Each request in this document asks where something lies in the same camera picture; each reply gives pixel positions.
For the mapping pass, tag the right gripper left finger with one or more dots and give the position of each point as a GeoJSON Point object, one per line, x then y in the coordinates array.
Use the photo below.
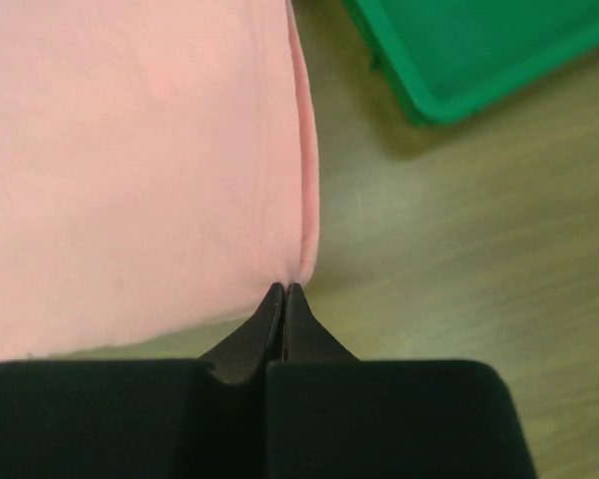
{"type": "Point", "coordinates": [153, 418]}

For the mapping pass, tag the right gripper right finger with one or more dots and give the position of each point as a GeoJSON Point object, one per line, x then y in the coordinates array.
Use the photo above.
{"type": "Point", "coordinates": [332, 415]}

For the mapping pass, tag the salmon pink t-shirt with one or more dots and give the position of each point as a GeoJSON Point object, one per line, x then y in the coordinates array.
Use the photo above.
{"type": "Point", "coordinates": [158, 168]}

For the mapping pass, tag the green plastic tray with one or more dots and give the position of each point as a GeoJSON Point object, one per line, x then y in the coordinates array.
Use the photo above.
{"type": "Point", "coordinates": [446, 60]}

